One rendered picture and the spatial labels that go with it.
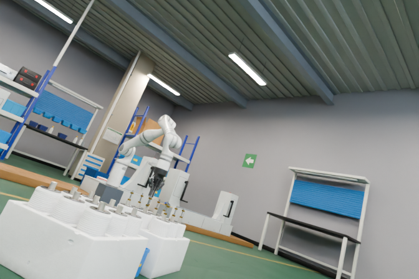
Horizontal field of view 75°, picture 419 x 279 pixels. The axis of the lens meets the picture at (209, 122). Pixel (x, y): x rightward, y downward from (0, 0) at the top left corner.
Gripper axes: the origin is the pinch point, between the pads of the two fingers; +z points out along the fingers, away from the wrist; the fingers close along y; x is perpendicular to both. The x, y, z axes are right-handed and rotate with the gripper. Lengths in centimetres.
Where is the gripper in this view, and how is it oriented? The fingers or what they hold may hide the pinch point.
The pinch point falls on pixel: (151, 193)
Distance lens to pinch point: 159.5
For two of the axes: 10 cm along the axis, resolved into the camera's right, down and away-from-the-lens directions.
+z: -3.3, 9.0, -2.9
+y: 4.3, 4.1, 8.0
